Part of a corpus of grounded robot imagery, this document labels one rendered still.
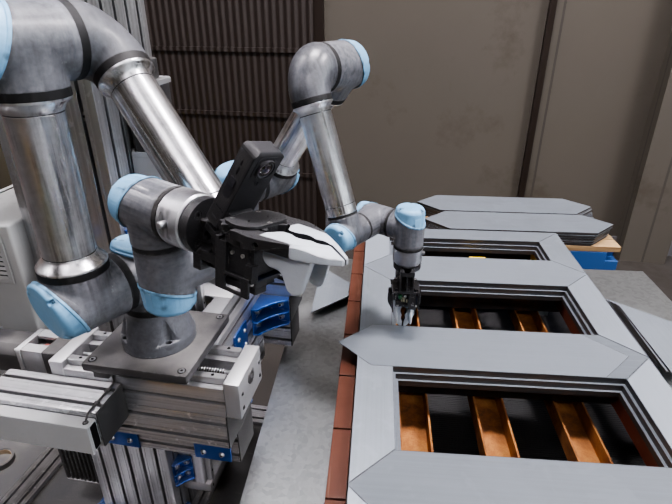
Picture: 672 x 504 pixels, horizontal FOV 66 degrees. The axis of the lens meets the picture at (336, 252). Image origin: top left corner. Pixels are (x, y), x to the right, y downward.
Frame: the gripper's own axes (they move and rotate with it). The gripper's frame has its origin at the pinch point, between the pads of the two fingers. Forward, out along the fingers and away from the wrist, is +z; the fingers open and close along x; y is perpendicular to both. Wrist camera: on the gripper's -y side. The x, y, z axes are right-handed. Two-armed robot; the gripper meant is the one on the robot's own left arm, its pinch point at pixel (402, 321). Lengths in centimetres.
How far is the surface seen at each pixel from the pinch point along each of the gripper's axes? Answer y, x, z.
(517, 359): 13.8, 28.6, 0.5
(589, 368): 15.9, 45.5, 0.5
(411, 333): 4.6, 2.4, 0.6
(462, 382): 19.9, 14.4, 3.8
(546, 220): -84, 63, 2
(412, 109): -255, 15, -9
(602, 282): -50, 75, 12
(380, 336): 6.8, -6.1, 0.6
